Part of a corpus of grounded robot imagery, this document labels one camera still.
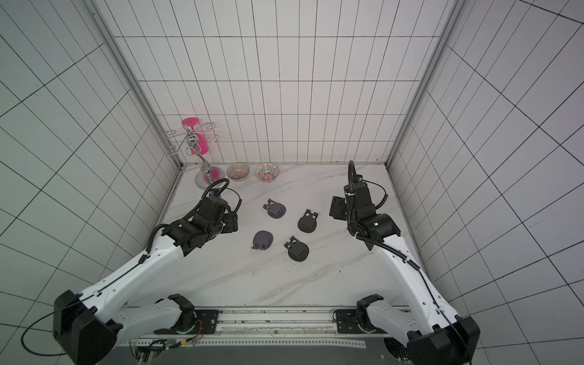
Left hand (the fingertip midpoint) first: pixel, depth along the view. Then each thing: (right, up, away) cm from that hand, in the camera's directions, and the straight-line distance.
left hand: (225, 222), depth 81 cm
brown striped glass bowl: (-4, +20, +33) cm, 39 cm away
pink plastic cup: (-23, +33, +34) cm, 52 cm away
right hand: (+42, +9, -3) cm, 43 cm away
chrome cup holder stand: (-18, +18, +32) cm, 41 cm away
